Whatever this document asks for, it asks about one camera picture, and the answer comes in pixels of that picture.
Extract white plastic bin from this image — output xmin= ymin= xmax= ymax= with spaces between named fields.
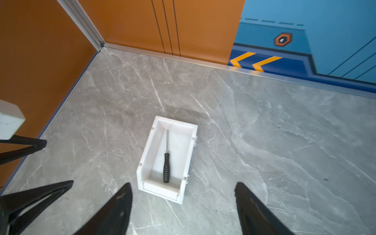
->
xmin=136 ymin=116 xmax=198 ymax=204

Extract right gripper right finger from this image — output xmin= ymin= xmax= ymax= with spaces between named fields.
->
xmin=235 ymin=182 xmax=293 ymax=235

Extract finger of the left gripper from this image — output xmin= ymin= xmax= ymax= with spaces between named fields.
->
xmin=1 ymin=180 xmax=73 ymax=235
xmin=0 ymin=135 xmax=48 ymax=165

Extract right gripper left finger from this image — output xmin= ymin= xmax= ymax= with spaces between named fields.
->
xmin=75 ymin=183 xmax=133 ymax=235

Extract black handle screwdriver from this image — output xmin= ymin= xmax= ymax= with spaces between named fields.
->
xmin=163 ymin=130 xmax=170 ymax=184

